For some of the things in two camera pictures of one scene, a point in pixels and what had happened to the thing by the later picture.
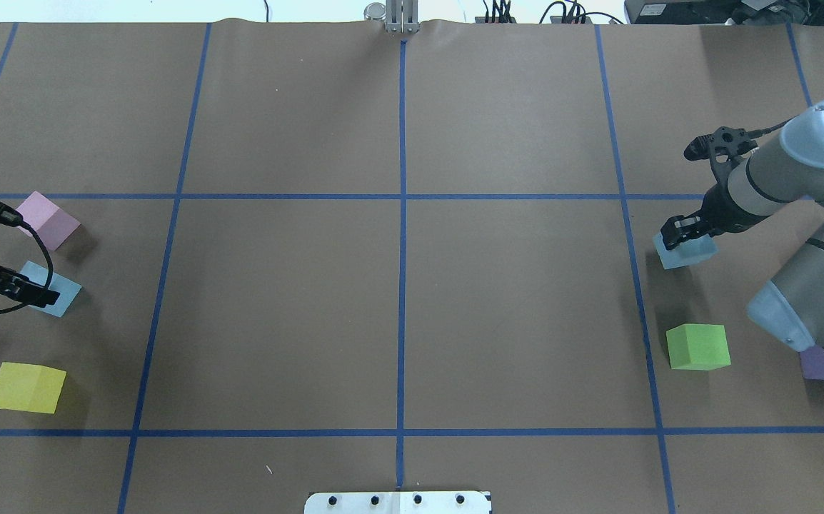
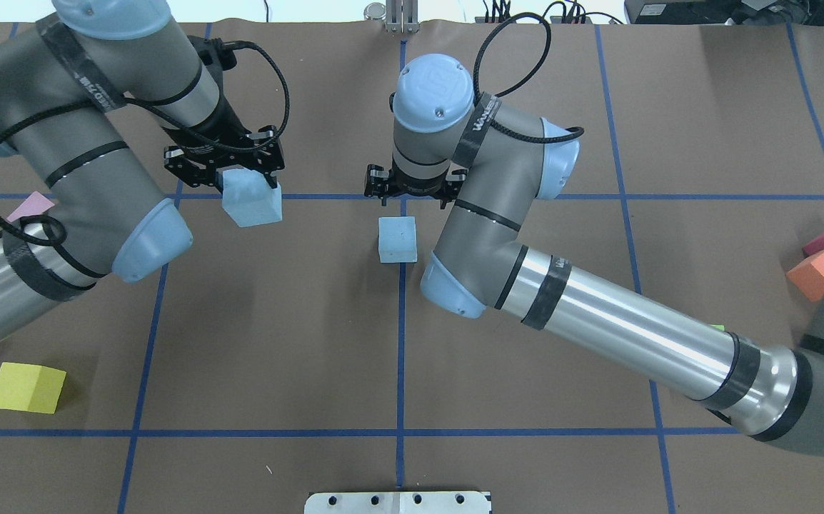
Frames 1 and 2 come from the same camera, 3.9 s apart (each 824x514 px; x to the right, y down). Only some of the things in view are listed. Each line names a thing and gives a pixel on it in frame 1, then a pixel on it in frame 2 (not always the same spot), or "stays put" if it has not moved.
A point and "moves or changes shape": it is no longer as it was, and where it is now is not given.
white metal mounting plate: x=398 y=502 stays put
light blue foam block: x=67 y=289 moves or changes shape
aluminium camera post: x=400 y=16 stays put
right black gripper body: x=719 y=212 to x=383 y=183
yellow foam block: x=28 y=387 stays put
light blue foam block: x=685 y=254 to x=397 y=238
